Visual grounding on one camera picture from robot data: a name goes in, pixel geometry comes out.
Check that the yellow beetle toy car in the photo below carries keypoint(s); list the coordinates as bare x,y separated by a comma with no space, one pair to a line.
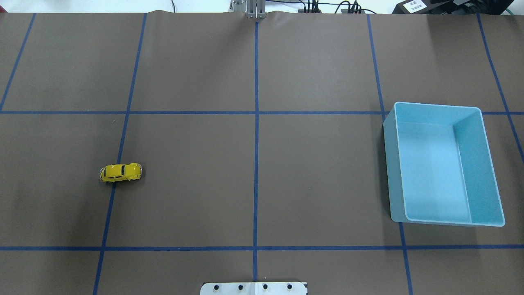
121,172

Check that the light blue plastic bin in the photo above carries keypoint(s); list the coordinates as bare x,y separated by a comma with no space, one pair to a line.
439,166

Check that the aluminium frame post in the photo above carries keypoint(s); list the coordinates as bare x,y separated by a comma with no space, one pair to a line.
253,9

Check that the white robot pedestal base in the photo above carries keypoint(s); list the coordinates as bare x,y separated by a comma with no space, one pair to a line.
255,288

